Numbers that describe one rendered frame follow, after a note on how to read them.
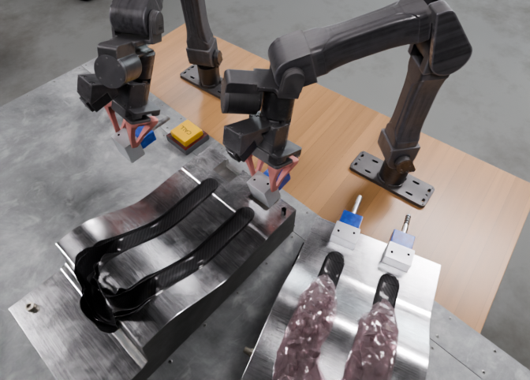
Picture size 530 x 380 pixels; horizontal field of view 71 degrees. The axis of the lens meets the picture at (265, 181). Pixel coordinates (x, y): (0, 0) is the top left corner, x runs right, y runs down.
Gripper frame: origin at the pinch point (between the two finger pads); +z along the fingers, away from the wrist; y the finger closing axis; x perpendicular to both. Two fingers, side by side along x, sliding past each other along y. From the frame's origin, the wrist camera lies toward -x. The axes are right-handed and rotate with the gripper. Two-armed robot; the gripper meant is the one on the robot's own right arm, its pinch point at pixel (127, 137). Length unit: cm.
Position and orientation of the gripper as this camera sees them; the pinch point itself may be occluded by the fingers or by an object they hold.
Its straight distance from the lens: 85.9
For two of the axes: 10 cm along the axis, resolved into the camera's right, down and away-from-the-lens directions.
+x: 5.9, -2.7, 7.6
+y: 7.4, 5.5, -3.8
